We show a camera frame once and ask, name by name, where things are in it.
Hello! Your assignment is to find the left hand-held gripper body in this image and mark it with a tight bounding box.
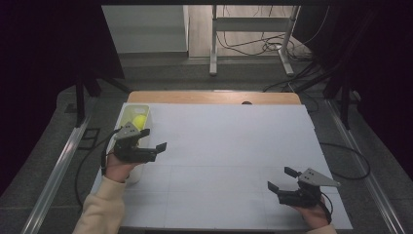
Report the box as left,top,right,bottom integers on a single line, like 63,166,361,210
111,121,159,165

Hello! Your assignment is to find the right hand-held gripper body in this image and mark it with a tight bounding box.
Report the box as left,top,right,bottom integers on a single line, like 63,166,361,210
277,168,341,209

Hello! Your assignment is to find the yellow tennis ball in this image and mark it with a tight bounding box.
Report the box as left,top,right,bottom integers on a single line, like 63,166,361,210
131,114,149,130

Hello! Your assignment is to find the white plastic bin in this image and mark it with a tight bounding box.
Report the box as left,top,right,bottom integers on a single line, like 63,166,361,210
106,102,153,187

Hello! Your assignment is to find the person's right hand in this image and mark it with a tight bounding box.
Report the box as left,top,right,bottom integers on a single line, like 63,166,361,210
293,198,333,230

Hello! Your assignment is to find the person's left hand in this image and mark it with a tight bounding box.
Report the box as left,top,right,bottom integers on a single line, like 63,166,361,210
104,152,144,183

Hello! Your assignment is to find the black metal stand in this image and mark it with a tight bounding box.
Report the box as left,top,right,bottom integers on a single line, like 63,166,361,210
73,72,131,129
294,61,358,131

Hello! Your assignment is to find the white board mat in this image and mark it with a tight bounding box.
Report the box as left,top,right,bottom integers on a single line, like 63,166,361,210
91,102,354,230

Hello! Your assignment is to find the white panel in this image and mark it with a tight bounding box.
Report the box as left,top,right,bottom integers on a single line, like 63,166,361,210
101,4,190,55

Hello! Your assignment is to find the black curtain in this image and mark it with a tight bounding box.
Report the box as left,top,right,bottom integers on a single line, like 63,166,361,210
293,0,413,183
0,0,125,196

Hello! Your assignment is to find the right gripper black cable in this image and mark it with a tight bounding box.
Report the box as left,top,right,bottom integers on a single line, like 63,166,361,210
320,191,334,225

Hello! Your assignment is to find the black floor bracket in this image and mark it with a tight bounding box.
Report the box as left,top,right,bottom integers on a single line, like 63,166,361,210
78,128,100,151

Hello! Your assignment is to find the aluminium floor rail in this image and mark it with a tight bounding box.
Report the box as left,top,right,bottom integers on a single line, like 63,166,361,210
325,98,407,234
20,113,94,234

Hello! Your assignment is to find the black looped floor cable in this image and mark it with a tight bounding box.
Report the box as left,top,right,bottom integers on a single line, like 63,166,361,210
319,141,372,181

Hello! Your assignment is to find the black curved floor cable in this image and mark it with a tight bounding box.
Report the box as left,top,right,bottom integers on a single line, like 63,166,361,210
74,136,113,209

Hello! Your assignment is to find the tangle of floor cables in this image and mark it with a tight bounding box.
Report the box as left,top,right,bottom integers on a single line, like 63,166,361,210
216,32,313,61

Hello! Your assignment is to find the white metal desk frame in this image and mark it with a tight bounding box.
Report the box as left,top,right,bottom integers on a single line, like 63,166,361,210
208,4,301,78

